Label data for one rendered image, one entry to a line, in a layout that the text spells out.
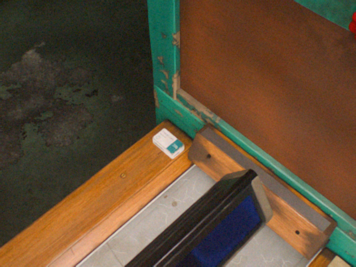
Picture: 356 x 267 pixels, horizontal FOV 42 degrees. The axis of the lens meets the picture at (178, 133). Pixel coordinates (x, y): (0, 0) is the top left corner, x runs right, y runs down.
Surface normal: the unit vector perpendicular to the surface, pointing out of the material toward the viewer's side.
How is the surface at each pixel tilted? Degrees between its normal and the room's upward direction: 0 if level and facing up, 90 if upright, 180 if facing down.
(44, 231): 0
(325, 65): 90
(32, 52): 0
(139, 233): 0
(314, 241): 66
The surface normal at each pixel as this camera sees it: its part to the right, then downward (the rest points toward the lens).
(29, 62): 0.00, -0.58
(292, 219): -0.65, 0.29
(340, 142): -0.72, 0.57
